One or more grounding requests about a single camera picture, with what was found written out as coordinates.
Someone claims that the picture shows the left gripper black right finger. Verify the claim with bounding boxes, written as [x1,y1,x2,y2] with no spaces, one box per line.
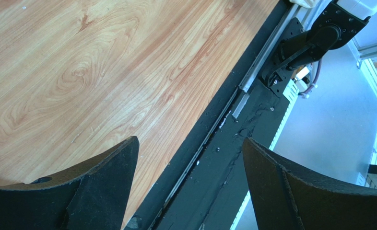
[242,138,377,230]

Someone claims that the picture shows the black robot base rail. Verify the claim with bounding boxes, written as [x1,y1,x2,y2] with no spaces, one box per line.
[126,0,296,230]

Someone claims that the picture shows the beige crumpled cloth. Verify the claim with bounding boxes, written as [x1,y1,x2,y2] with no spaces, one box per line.
[289,0,319,9]

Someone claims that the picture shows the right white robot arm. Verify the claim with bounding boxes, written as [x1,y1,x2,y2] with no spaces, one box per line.
[259,0,377,96]

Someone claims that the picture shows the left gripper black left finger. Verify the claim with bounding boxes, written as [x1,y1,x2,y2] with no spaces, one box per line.
[0,136,140,230]

